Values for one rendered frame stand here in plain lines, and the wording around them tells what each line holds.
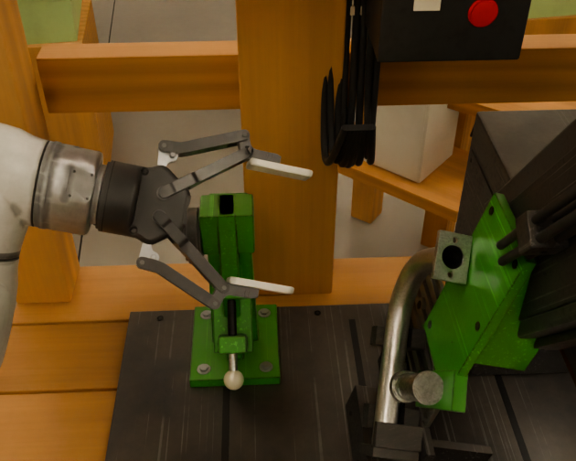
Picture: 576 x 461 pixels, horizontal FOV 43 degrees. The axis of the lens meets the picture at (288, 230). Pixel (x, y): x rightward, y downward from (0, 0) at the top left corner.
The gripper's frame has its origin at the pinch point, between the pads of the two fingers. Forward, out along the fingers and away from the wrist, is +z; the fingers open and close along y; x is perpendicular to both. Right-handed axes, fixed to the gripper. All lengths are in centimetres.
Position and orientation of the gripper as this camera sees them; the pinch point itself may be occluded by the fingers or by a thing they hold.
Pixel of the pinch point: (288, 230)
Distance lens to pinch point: 79.9
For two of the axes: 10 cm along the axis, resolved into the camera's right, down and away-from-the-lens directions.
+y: 1.6, -9.8, 1.3
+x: -2.2, 0.9, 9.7
